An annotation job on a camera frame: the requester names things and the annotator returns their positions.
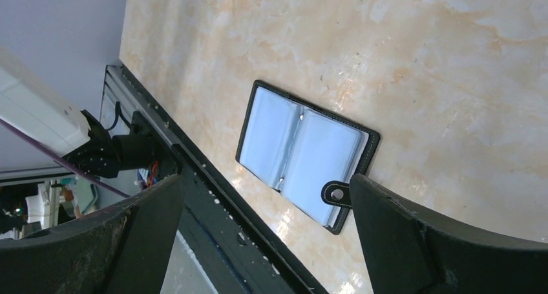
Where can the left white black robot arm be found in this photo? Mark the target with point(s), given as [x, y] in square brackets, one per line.
[74, 138]

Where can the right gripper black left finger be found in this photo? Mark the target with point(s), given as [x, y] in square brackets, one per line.
[123, 248]

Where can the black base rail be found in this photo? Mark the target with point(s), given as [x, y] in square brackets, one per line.
[238, 252]

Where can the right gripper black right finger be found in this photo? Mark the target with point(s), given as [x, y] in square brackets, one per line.
[409, 248]

